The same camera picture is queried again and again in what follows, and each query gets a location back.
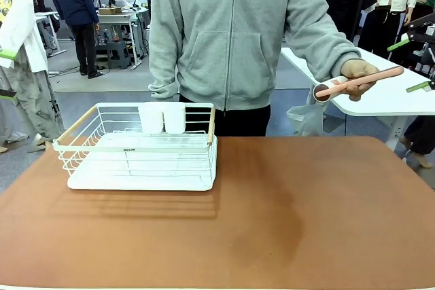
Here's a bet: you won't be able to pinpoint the grey step stool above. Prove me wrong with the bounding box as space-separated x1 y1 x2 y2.
106 41 132 70

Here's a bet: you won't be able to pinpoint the white wire dish rack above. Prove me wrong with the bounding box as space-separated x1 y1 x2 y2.
52 102 218 178

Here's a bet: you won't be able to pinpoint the pink lint roller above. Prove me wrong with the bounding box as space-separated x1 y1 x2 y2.
312 65 405 105

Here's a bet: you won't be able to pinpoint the clear plastic bag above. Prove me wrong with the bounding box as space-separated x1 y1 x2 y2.
286 103 324 137

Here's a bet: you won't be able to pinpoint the bystander in navy sweater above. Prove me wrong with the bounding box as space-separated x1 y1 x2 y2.
49 0 104 79

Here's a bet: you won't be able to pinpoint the white twin utensil holder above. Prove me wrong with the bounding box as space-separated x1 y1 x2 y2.
137 102 187 134

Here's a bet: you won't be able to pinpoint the bystander in white jacket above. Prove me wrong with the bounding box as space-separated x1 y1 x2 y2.
0 0 66 153

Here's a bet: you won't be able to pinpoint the white side table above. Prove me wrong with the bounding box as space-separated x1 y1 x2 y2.
281 47 435 152

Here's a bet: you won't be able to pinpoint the person's left hand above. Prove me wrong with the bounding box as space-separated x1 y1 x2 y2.
340 58 380 103

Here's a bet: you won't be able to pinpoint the bystander legs dark trousers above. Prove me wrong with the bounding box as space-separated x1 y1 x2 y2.
398 115 435 169

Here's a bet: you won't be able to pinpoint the person's left forearm grey sleeve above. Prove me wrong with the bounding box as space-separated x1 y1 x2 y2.
298 4 362 82

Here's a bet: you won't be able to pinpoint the small white desk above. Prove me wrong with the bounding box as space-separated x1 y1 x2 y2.
33 10 68 57

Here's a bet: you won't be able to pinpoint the seated bystander in black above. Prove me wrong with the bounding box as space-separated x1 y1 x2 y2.
30 0 61 33

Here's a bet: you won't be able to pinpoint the person's right forearm grey sleeve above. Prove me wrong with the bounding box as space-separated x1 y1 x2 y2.
148 14 183 101

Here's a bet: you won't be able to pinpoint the white plastic drain tray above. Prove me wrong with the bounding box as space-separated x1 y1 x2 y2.
67 132 218 192

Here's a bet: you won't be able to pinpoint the person in grey hoodie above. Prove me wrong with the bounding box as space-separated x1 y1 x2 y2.
148 0 362 137

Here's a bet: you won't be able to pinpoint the grey background workbench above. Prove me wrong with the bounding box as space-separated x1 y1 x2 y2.
96 7 151 70

